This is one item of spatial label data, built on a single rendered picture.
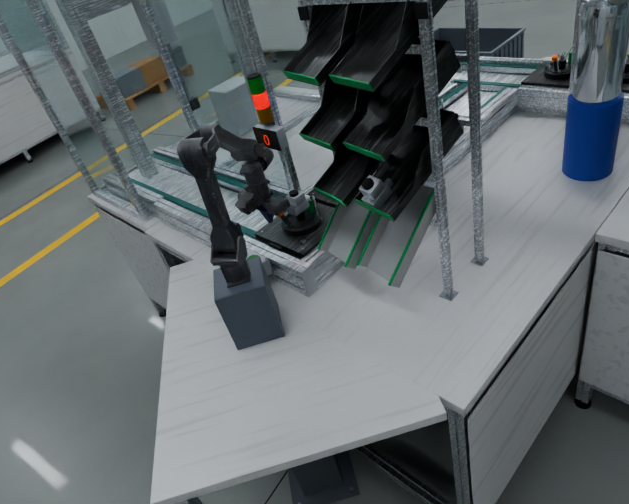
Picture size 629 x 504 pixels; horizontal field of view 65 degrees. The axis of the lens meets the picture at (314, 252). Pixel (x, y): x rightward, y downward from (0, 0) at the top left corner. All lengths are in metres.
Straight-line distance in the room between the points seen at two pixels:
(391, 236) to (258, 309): 0.41
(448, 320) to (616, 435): 1.05
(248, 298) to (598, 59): 1.22
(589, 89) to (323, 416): 1.24
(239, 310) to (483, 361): 0.64
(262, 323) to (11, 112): 5.44
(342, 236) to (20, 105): 5.49
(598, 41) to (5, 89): 5.83
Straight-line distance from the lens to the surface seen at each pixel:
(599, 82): 1.77
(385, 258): 1.35
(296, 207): 1.60
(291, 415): 1.28
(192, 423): 1.37
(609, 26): 1.72
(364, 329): 1.40
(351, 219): 1.44
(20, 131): 6.59
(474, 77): 1.27
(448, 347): 1.33
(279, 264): 1.54
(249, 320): 1.39
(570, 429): 2.25
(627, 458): 2.22
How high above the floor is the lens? 1.88
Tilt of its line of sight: 37 degrees down
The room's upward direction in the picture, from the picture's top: 16 degrees counter-clockwise
